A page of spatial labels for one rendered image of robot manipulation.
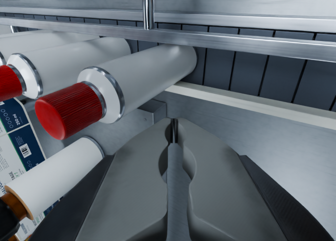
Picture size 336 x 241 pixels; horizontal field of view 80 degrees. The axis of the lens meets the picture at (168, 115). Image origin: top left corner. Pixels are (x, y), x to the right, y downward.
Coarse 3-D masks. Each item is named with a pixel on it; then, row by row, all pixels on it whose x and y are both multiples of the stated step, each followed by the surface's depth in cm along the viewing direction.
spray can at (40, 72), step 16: (48, 48) 24; (64, 48) 25; (80, 48) 26; (96, 48) 28; (112, 48) 30; (128, 48) 32; (16, 64) 21; (32, 64) 21; (48, 64) 22; (64, 64) 24; (80, 64) 25; (96, 64) 28; (0, 80) 19; (16, 80) 20; (32, 80) 21; (48, 80) 22; (64, 80) 24; (0, 96) 20; (32, 96) 23
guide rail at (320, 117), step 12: (180, 84) 28; (192, 84) 28; (192, 96) 27; (204, 96) 26; (216, 96) 25; (228, 96) 25; (240, 96) 25; (252, 96) 25; (252, 108) 24; (264, 108) 23; (276, 108) 22; (288, 108) 22; (300, 108) 22; (312, 108) 22; (300, 120) 22; (312, 120) 21; (324, 120) 21
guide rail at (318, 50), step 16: (0, 16) 35; (80, 32) 26; (96, 32) 25; (112, 32) 23; (128, 32) 22; (144, 32) 21; (160, 32) 20; (176, 32) 20; (192, 32) 19; (208, 32) 19; (224, 48) 18; (240, 48) 17; (256, 48) 17; (272, 48) 16; (288, 48) 16; (304, 48) 15; (320, 48) 15
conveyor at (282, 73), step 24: (120, 24) 32; (168, 24) 28; (144, 48) 32; (192, 72) 30; (216, 72) 28; (240, 72) 26; (264, 72) 25; (288, 72) 23; (312, 72) 22; (264, 96) 26; (288, 96) 24; (312, 96) 23
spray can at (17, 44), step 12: (12, 36) 26; (24, 36) 26; (36, 36) 27; (48, 36) 28; (60, 36) 30; (72, 36) 31; (84, 36) 33; (96, 36) 34; (0, 48) 24; (12, 48) 24; (24, 48) 25; (36, 48) 27; (0, 60) 23
